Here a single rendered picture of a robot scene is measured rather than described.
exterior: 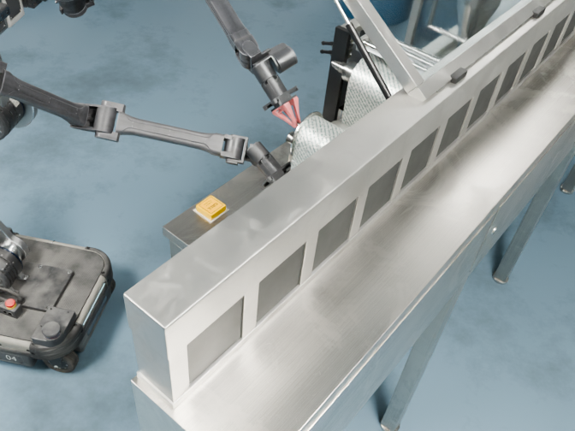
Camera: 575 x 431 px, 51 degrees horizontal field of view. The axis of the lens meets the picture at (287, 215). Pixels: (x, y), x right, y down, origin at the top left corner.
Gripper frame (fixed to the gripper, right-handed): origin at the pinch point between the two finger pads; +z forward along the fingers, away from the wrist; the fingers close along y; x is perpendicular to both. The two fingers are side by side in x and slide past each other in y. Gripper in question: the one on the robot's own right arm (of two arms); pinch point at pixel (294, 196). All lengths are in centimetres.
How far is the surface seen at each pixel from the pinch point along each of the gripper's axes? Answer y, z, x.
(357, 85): -24.4, -12.5, 25.5
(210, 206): 10.7, -15.9, -24.2
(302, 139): -0.9, -10.0, 18.7
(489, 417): -45, 120, -58
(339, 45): -33.8, -26.2, 21.8
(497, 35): -21, 4, 70
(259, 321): 62, 15, 54
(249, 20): -227, -141, -200
